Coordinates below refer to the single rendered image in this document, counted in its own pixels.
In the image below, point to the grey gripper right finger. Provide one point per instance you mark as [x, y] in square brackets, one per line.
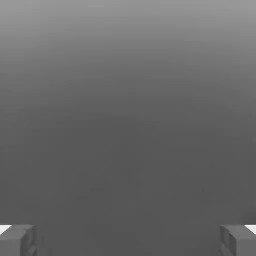
[239, 241]

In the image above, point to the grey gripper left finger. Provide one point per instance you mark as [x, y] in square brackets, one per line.
[17, 241]

